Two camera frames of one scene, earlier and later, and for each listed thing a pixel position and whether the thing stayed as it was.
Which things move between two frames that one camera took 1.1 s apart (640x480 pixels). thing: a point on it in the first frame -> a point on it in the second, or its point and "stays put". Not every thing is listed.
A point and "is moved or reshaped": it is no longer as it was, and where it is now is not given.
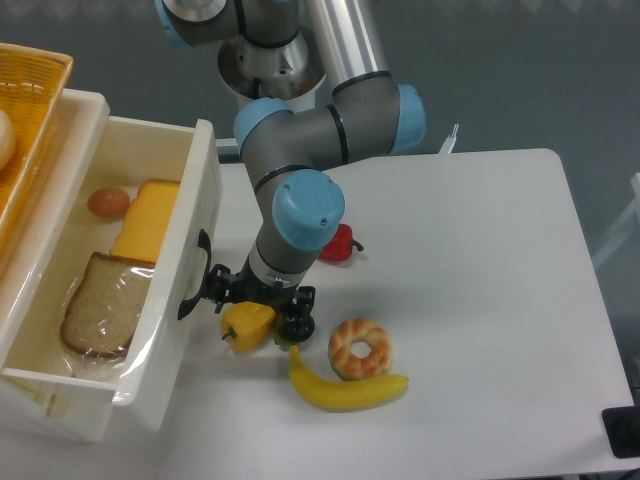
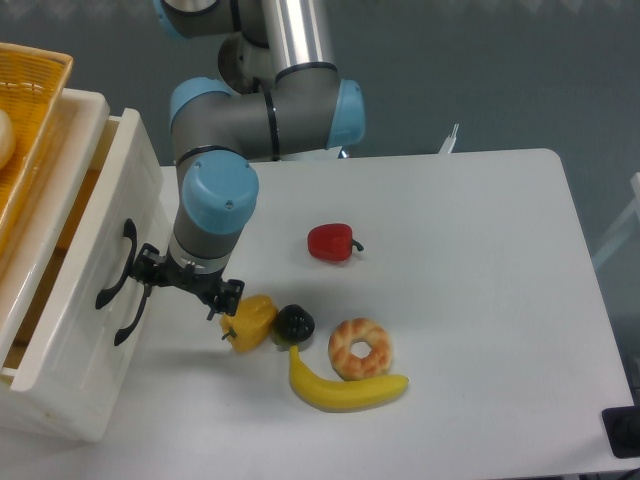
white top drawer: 106,279 is moved or reshaped
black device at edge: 622,428 stays put
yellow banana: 333,395 stays put
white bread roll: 7,140 stays put
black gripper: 293,308 -> 223,295
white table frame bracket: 449,142 stays put
